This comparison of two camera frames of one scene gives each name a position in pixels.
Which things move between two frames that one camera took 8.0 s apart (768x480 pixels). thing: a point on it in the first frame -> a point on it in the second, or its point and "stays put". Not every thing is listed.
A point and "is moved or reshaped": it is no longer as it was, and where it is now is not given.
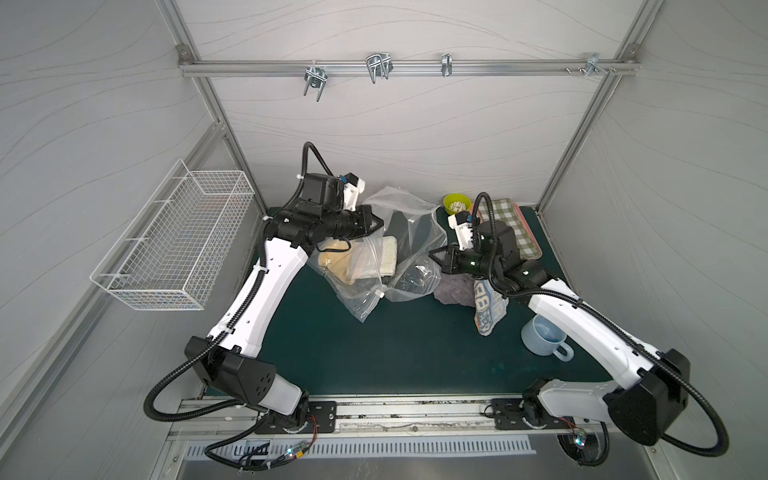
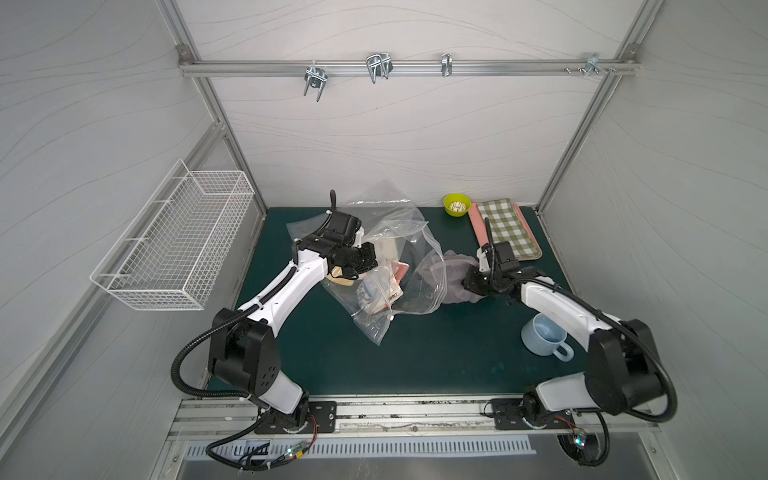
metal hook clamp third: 447,64 stays put
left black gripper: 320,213 -> 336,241
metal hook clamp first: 315,76 stays put
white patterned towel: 490,306 -> 380,288
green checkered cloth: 504,210 stays put
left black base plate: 322,417 stays put
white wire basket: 170,256 stays put
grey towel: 456,288 is moved or reshaped
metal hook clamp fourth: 592,66 stays put
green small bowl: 457,202 stays put
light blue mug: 543,338 stays put
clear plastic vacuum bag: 400,261 is moved or reshaped
